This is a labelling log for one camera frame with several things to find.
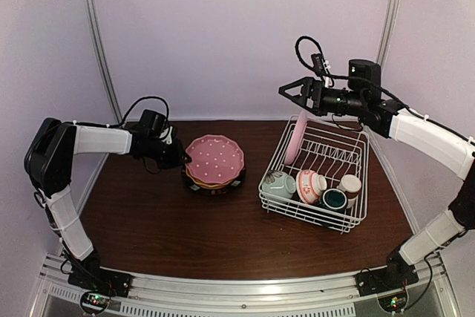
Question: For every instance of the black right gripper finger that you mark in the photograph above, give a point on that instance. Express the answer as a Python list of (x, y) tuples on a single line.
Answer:
[(293, 88), (305, 103)]

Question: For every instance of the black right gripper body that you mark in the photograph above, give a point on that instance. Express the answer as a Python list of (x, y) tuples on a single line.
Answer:
[(352, 104)]

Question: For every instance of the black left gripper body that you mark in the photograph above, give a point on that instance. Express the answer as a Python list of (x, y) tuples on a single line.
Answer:
[(165, 156)]

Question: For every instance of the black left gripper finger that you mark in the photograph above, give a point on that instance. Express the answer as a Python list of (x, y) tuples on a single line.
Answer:
[(185, 162), (183, 155)]

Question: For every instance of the yellow polka dot plate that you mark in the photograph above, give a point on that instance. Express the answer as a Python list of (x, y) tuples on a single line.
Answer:
[(213, 185)]

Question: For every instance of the pink polka dot plate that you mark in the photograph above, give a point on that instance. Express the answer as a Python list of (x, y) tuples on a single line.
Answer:
[(215, 158)]

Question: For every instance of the black striped rim plate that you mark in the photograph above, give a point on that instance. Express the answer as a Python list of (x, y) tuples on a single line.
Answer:
[(212, 190)]

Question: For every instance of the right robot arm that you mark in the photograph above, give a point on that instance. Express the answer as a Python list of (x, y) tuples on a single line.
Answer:
[(387, 115)]

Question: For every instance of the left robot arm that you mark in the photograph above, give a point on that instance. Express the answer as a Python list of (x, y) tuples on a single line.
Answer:
[(49, 163)]

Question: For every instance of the plain pink plate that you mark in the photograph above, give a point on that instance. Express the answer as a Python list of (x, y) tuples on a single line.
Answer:
[(296, 138)]

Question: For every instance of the pale green floral bowl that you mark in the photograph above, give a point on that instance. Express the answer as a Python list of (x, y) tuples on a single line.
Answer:
[(278, 186)]

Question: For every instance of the white brown small cup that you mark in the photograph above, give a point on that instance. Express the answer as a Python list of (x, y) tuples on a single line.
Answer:
[(351, 186)]

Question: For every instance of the white red patterned bowl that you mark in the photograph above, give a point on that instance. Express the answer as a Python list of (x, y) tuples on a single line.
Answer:
[(310, 186)]

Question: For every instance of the dark teal small cup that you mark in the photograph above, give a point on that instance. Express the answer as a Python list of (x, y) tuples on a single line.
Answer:
[(334, 200)]

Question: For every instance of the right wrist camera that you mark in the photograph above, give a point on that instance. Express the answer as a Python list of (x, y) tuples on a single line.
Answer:
[(320, 69)]

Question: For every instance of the white wire dish rack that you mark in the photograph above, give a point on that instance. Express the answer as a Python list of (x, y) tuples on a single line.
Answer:
[(333, 151)]

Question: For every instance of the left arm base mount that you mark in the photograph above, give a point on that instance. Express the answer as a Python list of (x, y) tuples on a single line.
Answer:
[(89, 275)]

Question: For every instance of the right aluminium corner post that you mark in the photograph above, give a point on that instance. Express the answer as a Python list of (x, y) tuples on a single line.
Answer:
[(387, 30)]

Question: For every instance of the aluminium corner post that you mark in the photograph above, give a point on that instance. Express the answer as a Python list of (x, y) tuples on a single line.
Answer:
[(99, 51), (387, 30)]

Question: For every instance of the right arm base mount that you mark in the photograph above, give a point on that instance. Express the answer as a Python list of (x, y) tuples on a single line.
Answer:
[(395, 275)]

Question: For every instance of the left aluminium corner post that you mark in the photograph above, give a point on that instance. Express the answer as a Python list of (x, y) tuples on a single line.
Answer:
[(99, 51)]

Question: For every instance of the aluminium front frame rail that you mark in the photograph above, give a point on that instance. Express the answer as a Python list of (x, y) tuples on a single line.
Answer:
[(154, 295)]

